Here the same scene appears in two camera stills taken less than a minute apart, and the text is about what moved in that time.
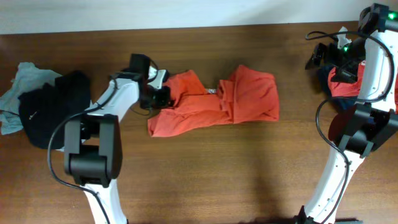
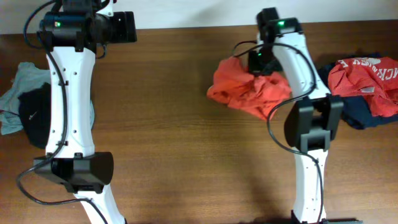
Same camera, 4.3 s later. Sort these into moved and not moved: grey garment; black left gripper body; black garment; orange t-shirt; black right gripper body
Moved: orange t-shirt; black left gripper body; black right gripper body
Not moved: black garment; grey garment
